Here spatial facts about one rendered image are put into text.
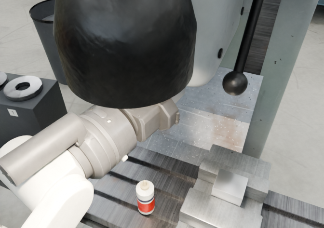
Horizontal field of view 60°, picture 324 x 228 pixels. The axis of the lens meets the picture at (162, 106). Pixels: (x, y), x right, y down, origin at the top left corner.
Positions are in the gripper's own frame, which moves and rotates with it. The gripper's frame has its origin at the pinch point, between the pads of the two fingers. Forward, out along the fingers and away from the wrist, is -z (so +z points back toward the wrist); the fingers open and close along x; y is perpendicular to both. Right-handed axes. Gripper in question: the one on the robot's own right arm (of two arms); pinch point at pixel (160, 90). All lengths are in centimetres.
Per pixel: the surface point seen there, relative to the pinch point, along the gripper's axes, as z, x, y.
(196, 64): 6.4, -10.2, -12.7
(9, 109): 13.0, 35.8, 15.3
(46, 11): -93, 197, 68
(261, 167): -17.1, -17.3, 25.6
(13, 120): 13.1, 36.3, 19.2
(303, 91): -197, -3, 123
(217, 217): 2.6, -15.9, 21.6
